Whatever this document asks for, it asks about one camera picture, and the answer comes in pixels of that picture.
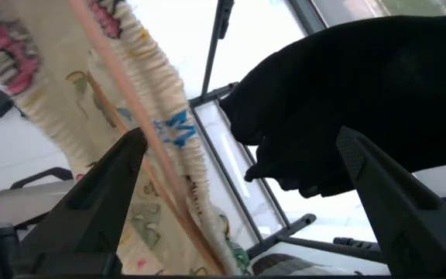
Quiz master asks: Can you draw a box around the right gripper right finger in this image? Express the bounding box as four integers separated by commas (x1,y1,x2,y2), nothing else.
335,126,446,277

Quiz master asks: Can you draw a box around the window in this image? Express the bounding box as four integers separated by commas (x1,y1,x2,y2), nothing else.
288,0,446,36

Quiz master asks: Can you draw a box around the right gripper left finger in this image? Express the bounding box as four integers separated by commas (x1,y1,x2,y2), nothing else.
12,127,149,277

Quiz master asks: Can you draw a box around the black garment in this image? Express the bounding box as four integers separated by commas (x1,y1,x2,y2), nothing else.
218,14,446,198

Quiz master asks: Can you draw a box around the cream printed garment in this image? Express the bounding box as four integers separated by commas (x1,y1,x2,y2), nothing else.
0,0,253,277

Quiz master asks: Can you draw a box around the pink clothes hanger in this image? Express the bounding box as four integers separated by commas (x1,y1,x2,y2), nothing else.
66,0,228,277

